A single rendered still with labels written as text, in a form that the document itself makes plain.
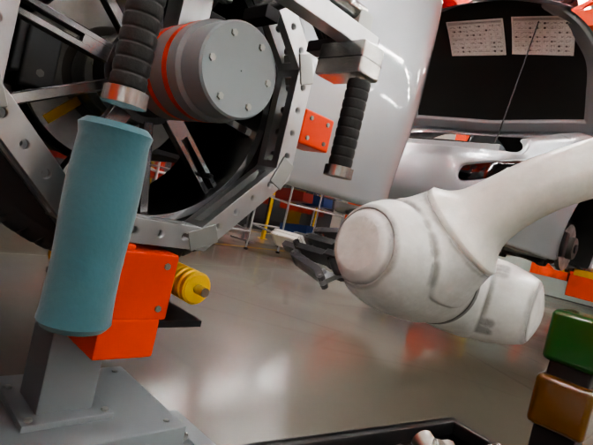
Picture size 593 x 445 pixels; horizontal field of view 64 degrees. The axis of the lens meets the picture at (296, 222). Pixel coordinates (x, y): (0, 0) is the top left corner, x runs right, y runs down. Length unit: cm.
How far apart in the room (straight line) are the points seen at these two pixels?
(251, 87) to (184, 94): 9
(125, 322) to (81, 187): 27
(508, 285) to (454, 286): 12
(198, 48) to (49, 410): 68
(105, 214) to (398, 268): 35
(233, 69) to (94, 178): 23
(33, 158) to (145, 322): 30
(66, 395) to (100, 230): 46
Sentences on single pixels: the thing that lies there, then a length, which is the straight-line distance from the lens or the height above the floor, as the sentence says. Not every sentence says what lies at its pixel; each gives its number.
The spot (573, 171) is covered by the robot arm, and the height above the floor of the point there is 78.
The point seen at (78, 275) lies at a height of 55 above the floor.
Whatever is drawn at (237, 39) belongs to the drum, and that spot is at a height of 89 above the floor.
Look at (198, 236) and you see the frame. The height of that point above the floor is 61.
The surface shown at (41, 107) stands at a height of 76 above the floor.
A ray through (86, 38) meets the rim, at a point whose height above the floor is 87.
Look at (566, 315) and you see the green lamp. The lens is 41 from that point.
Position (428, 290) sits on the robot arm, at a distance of 45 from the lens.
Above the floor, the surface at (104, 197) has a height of 65.
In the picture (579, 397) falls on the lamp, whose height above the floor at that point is 60.
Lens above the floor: 69
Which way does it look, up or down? 2 degrees down
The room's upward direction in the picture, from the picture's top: 13 degrees clockwise
